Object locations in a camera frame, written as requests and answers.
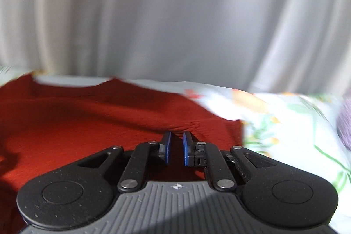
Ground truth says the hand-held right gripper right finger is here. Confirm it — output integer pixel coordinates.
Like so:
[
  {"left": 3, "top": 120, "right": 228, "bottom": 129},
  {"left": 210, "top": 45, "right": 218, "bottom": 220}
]
[{"left": 182, "top": 131, "right": 275, "bottom": 192}]

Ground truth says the purple cloth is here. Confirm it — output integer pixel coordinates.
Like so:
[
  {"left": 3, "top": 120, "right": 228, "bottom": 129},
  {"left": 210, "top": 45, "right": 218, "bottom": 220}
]
[{"left": 336, "top": 98, "right": 351, "bottom": 153}]

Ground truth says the red knit sweater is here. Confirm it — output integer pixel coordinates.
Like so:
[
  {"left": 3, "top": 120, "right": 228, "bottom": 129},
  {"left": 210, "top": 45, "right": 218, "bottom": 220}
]
[{"left": 0, "top": 78, "right": 245, "bottom": 234}]

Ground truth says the floral bedsheet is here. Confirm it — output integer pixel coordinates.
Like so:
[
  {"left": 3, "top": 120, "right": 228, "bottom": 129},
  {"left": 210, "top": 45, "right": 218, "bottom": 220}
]
[{"left": 0, "top": 65, "right": 351, "bottom": 234}]

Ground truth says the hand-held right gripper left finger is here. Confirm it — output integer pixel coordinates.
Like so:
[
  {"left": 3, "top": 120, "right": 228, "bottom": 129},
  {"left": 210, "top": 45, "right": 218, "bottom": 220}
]
[{"left": 78, "top": 131, "right": 173, "bottom": 193}]

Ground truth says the white curtain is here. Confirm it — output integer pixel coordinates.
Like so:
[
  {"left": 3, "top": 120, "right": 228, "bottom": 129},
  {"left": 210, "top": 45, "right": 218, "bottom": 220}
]
[{"left": 0, "top": 0, "right": 351, "bottom": 103}]

